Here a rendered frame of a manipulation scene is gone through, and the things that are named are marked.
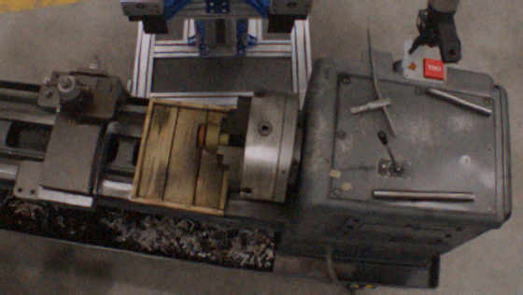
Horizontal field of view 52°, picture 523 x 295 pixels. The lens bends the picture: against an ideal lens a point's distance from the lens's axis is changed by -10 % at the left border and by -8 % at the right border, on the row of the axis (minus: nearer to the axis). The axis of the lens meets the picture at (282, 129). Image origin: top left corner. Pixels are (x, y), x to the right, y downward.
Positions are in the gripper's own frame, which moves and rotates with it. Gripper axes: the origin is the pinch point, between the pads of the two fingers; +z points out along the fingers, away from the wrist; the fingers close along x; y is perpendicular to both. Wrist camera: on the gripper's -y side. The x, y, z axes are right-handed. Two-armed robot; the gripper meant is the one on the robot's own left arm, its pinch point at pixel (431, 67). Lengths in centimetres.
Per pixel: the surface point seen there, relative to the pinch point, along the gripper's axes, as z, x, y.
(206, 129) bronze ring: 26, 59, 7
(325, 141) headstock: 17.2, 27.8, -7.2
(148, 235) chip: 81, 88, 3
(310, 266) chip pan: 92, 30, -11
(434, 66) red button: 12.7, -7.0, 11.6
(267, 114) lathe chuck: 15.7, 41.8, 2.2
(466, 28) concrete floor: 116, -83, 131
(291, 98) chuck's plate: 17.6, 34.7, 8.4
